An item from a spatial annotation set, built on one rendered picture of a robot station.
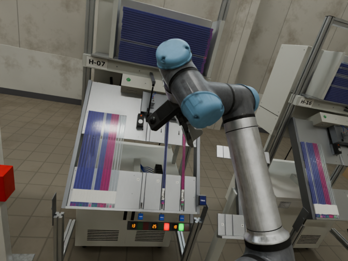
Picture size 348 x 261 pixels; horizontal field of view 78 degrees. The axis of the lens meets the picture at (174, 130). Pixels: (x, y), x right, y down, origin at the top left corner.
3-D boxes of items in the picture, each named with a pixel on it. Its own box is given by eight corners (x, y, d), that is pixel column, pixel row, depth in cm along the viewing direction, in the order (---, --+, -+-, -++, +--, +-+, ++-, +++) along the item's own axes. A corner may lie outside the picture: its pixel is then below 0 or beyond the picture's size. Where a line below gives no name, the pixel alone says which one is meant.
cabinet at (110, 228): (167, 252, 172) (184, 190, 149) (74, 252, 157) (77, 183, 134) (159, 197, 231) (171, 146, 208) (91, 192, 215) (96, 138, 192)
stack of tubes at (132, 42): (202, 75, 133) (214, 29, 123) (117, 59, 121) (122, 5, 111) (197, 72, 144) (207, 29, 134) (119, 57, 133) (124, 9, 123)
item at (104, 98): (193, 148, 135) (196, 146, 130) (82, 135, 120) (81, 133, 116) (194, 102, 146) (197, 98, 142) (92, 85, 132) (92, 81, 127)
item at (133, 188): (193, 211, 120) (196, 212, 117) (67, 205, 106) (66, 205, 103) (194, 177, 127) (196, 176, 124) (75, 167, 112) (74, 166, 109)
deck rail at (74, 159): (68, 208, 108) (65, 208, 102) (63, 207, 107) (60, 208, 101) (92, 85, 132) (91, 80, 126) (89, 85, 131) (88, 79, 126)
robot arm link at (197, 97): (244, 105, 43) (217, 70, 49) (205, 104, 37) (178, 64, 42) (222, 129, 49) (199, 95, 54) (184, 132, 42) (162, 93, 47)
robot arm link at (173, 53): (163, 70, 41) (147, 44, 45) (171, 102, 51) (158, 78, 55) (199, 54, 42) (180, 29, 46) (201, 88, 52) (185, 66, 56)
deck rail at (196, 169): (196, 214, 122) (199, 214, 117) (192, 213, 122) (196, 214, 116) (197, 102, 147) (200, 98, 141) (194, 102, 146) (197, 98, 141)
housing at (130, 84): (193, 108, 146) (201, 98, 133) (120, 96, 135) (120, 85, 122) (193, 98, 149) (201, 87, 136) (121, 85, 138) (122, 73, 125)
